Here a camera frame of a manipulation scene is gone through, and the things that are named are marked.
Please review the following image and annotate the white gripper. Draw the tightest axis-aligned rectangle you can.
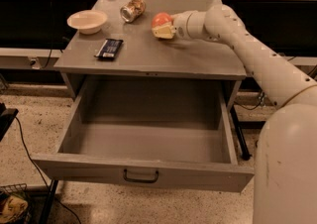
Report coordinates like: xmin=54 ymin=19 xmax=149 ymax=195
xmin=152 ymin=11 xmax=209 ymax=40

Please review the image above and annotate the red apple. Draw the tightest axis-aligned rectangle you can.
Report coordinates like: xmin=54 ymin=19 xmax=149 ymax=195
xmin=152 ymin=12 xmax=172 ymax=28

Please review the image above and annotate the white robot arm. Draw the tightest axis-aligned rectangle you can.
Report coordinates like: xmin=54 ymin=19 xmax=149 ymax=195
xmin=152 ymin=4 xmax=317 ymax=224

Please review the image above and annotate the open grey top drawer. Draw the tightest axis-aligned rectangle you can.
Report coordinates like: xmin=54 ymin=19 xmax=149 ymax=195
xmin=33 ymin=77 xmax=254 ymax=192

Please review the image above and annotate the lying metal soda can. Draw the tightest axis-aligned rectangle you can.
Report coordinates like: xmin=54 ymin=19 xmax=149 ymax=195
xmin=120 ymin=0 xmax=146 ymax=23

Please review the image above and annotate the grey cabinet desk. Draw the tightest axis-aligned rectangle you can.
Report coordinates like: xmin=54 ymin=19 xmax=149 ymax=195
xmin=54 ymin=0 xmax=246 ymax=93

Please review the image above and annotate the dark blue snack bar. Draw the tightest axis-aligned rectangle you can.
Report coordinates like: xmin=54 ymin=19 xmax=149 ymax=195
xmin=95 ymin=39 xmax=124 ymax=60

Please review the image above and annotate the white bowl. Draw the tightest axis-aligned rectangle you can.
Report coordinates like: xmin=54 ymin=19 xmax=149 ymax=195
xmin=67 ymin=10 xmax=108 ymax=35

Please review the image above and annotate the black desk leg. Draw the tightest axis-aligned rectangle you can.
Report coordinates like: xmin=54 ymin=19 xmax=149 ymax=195
xmin=230 ymin=107 xmax=252 ymax=161

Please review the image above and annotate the black device left edge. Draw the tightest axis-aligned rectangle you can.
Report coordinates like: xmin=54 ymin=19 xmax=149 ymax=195
xmin=0 ymin=103 xmax=18 ymax=142

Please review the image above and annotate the black cable on wall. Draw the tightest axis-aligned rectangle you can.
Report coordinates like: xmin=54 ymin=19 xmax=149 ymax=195
xmin=41 ymin=0 xmax=68 ymax=70

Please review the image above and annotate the black drawer handle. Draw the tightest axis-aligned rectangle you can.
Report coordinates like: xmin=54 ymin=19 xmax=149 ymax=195
xmin=123 ymin=168 xmax=159 ymax=184

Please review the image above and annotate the black floor cable left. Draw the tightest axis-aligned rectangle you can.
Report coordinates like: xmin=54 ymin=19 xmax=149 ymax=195
xmin=14 ymin=115 xmax=82 ymax=224

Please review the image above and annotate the wire basket with bag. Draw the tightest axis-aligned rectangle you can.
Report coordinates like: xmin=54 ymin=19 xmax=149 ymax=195
xmin=0 ymin=183 xmax=32 ymax=224

